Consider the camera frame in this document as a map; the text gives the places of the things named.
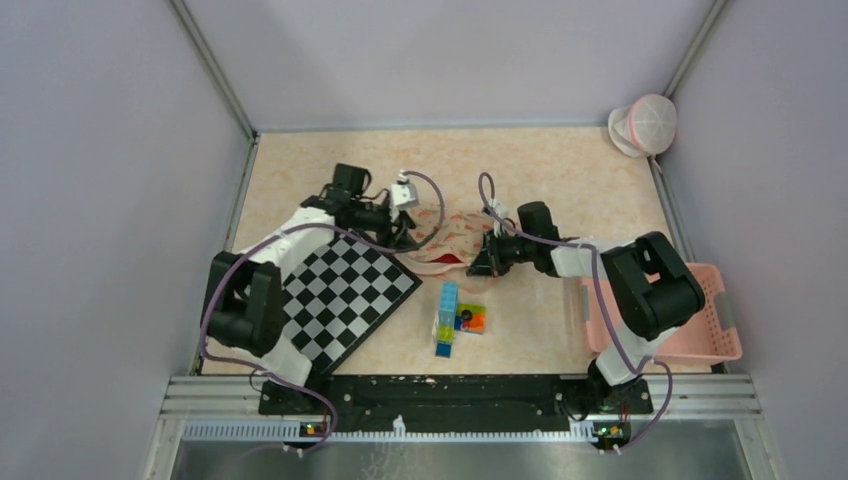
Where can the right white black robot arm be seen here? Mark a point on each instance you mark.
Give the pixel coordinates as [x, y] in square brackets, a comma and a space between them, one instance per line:
[644, 289]

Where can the aluminium frame rail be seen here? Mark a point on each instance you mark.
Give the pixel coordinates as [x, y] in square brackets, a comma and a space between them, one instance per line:
[220, 407]

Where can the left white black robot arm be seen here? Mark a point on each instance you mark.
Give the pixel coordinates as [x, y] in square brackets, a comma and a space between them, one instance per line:
[243, 305]

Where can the colourful toy block stack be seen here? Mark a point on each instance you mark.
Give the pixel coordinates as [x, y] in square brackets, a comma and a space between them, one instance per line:
[453, 317]

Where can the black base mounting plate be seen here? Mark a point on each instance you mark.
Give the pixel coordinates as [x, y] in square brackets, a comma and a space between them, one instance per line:
[450, 404]

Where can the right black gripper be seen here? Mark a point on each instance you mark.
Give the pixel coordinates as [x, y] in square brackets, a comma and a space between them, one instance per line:
[488, 261]

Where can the white pink mesh laundry bag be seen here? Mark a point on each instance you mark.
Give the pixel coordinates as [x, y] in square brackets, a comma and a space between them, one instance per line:
[645, 128]

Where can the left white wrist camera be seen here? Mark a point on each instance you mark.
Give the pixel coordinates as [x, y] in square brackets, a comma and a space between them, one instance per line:
[403, 194]

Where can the pink plastic basket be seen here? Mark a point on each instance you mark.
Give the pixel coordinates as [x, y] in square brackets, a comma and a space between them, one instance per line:
[708, 338]

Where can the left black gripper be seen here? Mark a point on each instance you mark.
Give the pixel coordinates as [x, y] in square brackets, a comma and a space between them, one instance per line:
[403, 240]

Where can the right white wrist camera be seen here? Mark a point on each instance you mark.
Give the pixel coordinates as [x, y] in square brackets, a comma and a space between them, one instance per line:
[499, 212]

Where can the black white checkerboard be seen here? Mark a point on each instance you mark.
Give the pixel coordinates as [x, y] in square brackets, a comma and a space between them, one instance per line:
[339, 296]

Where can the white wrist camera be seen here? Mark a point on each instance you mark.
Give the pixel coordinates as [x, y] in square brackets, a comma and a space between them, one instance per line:
[403, 194]
[499, 212]

